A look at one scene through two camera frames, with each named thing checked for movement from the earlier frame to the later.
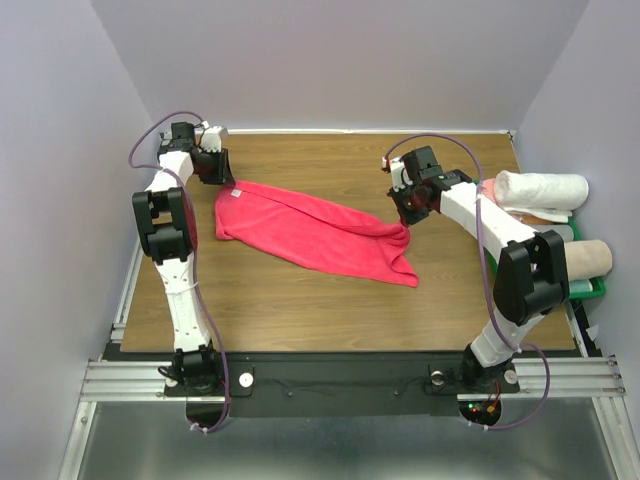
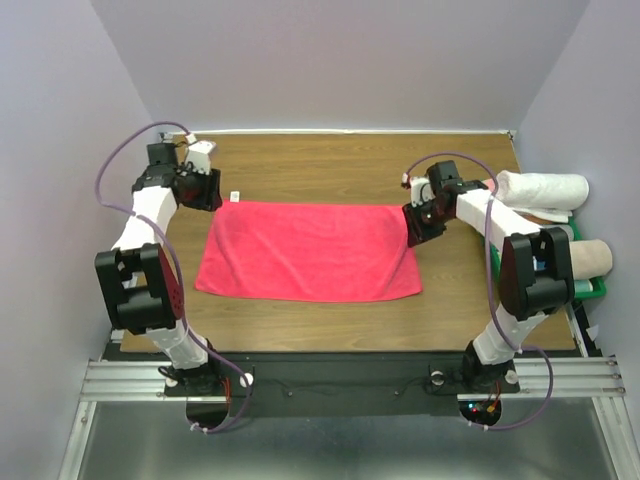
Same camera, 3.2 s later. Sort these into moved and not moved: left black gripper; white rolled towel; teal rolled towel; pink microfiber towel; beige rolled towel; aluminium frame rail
Moved: pink microfiber towel; left black gripper
Not moved: aluminium frame rail; beige rolled towel; white rolled towel; teal rolled towel
